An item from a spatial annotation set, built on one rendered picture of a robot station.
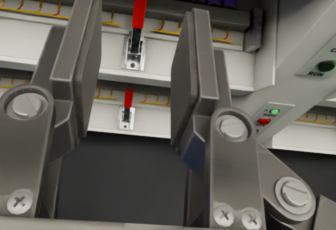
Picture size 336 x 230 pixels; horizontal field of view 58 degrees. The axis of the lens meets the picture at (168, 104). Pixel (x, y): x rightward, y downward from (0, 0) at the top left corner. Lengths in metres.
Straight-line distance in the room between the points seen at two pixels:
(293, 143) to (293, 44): 0.33
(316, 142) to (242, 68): 0.30
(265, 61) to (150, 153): 0.34
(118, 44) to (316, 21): 0.22
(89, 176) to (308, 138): 0.43
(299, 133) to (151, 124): 0.29
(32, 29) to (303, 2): 0.30
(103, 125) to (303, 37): 0.36
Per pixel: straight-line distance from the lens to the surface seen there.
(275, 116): 0.47
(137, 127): 0.55
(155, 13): 0.38
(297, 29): 0.34
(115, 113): 0.55
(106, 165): 0.63
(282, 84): 0.40
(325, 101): 0.47
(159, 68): 0.38
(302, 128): 0.65
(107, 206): 0.61
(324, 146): 0.67
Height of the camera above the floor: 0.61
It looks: 61 degrees down
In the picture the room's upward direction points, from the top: 21 degrees clockwise
